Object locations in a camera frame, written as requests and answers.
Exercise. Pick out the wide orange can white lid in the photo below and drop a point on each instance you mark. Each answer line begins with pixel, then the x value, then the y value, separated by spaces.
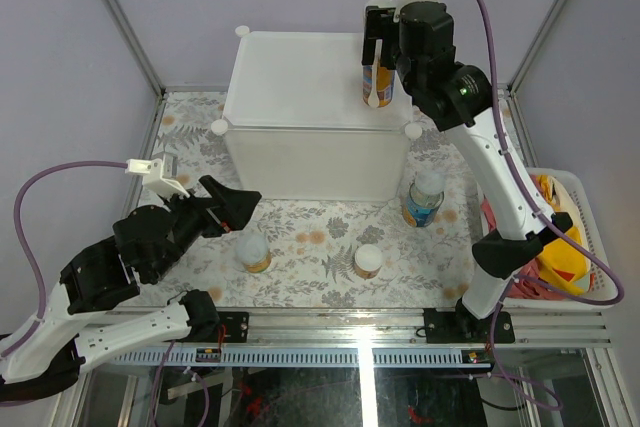
pixel 253 252

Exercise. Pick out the white plastic cube cabinet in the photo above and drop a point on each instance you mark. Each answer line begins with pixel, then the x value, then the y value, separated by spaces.
pixel 298 128

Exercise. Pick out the yellow cloth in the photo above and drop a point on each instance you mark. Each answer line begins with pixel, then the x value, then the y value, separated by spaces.
pixel 560 264

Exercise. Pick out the tall can with spoon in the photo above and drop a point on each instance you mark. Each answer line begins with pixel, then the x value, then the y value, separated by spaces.
pixel 378 81

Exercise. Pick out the aluminium rail frame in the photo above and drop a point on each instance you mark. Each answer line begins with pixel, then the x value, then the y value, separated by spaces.
pixel 403 327

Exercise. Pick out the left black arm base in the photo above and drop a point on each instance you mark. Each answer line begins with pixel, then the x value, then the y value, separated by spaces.
pixel 208 324

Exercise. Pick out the white slotted cable duct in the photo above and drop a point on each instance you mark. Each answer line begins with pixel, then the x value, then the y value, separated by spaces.
pixel 238 356

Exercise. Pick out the red cloth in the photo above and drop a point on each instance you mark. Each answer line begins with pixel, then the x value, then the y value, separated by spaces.
pixel 522 289

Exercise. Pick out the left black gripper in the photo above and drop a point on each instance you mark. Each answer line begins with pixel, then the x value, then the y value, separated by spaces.
pixel 236 206

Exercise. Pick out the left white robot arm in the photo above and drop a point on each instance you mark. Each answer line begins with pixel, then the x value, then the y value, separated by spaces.
pixel 69 341

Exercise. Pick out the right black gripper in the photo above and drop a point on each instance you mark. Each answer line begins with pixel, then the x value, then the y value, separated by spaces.
pixel 379 24

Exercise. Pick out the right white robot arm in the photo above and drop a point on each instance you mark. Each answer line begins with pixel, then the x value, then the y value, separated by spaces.
pixel 463 106

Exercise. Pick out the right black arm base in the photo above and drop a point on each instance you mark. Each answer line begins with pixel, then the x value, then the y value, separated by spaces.
pixel 460 326

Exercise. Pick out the blue can with clear lid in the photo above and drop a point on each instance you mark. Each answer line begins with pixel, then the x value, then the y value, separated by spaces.
pixel 424 198

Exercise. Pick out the short orange can white lid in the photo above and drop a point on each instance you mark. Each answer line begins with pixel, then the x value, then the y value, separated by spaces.
pixel 368 260

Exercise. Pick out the white laundry basket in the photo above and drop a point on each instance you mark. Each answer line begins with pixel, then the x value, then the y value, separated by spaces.
pixel 599 286

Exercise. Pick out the orange tall can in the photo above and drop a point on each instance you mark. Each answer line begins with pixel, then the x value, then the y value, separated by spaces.
pixel 380 4

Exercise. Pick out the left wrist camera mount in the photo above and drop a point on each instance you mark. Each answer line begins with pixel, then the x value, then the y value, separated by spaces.
pixel 159 175

